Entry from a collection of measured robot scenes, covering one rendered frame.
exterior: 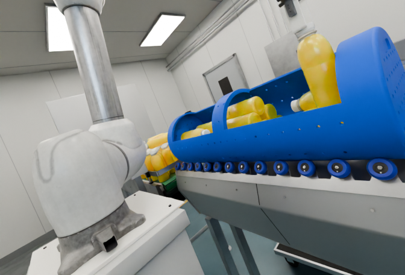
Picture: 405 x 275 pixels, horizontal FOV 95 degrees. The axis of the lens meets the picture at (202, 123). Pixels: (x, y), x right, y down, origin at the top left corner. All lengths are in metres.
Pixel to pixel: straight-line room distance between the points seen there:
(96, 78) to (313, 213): 0.75
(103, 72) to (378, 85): 0.70
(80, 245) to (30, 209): 4.68
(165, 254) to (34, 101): 5.07
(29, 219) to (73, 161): 4.74
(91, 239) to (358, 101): 0.60
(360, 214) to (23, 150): 5.15
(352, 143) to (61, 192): 0.60
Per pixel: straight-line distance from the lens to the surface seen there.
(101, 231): 0.52
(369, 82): 0.44
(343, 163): 0.54
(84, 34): 0.75
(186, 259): 0.55
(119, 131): 0.65
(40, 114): 5.31
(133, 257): 0.47
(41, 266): 0.66
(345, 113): 0.45
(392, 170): 0.52
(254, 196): 0.72
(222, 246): 1.28
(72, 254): 0.54
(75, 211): 0.51
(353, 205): 0.57
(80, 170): 0.50
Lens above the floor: 1.20
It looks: 3 degrees down
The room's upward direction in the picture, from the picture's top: 22 degrees counter-clockwise
